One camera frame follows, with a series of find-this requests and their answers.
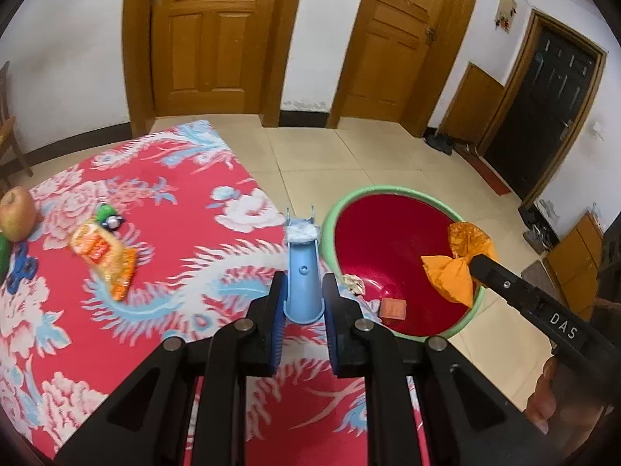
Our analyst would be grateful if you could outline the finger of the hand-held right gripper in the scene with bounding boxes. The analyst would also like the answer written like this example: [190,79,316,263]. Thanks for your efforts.
[470,254,531,312]

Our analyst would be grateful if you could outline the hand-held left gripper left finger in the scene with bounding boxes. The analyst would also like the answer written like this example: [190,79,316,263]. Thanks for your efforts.
[53,271,288,466]

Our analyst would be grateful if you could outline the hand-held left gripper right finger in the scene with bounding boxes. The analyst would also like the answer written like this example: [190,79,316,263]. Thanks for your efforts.
[321,273,568,466]

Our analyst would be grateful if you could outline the orange cloth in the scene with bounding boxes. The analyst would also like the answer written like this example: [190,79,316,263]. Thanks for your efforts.
[420,221,500,310]

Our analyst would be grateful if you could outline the light blue plastic half-tube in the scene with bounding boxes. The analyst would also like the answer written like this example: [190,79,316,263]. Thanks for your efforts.
[283,206,325,325]

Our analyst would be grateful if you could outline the white paper ball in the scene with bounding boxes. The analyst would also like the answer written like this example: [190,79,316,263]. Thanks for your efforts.
[342,274,368,298]

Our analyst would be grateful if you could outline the white tissue wad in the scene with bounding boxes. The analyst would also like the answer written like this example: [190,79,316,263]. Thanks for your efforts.
[285,221,322,244]

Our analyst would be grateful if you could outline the red basin with green rim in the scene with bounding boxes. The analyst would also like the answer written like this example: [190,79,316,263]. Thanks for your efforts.
[321,184,487,343]

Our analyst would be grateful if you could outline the person's right hand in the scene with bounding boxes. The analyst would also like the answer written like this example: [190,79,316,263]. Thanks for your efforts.
[525,355,607,440]

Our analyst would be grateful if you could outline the grey doormat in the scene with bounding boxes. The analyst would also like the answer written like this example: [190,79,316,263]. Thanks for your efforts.
[520,259,555,298]

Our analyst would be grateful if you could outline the grey shoes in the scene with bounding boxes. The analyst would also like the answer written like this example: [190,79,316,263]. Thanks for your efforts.
[519,203,560,256]

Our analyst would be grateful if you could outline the small orange box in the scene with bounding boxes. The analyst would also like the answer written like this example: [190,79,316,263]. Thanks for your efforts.
[380,297,408,326]

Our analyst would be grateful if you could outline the wooden cabinet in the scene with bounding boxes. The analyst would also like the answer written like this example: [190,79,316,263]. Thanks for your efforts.
[543,211,608,310]

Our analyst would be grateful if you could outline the dark chair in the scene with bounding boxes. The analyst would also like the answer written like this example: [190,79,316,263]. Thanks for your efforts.
[599,226,621,302]

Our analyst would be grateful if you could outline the red doormat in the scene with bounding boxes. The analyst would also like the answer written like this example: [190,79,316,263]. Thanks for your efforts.
[467,148,512,196]

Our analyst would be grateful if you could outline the dark shoes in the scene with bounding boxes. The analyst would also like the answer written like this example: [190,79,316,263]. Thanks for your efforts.
[423,133,455,156]

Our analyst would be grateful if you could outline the red floral blanket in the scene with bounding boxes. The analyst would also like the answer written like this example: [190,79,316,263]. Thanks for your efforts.
[0,119,428,466]

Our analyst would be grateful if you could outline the dark entrance door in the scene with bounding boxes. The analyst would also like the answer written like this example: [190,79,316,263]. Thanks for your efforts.
[478,10,608,208]

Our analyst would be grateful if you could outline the orange snack packet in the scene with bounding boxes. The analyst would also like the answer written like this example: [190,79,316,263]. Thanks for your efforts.
[68,218,138,302]

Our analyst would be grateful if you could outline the green toy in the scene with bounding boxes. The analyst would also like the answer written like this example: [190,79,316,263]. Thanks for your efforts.
[94,202,125,229]

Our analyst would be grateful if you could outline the narrow wooden door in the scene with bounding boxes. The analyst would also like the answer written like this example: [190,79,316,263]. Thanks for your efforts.
[327,0,487,137]

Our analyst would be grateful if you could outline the blue fidget spinner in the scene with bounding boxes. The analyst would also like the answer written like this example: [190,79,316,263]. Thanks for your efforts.
[6,247,40,295]

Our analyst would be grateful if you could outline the apple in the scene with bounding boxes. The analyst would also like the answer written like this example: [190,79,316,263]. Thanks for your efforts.
[0,186,38,243]

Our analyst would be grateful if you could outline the wide wooden door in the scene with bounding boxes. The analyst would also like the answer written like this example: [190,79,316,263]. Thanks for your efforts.
[123,0,310,133]

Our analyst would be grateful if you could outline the wooden chair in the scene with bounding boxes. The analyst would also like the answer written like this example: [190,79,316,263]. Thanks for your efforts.
[0,61,34,191]

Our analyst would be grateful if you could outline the low wooden wall panel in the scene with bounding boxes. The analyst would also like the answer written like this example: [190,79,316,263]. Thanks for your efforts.
[439,62,506,145]

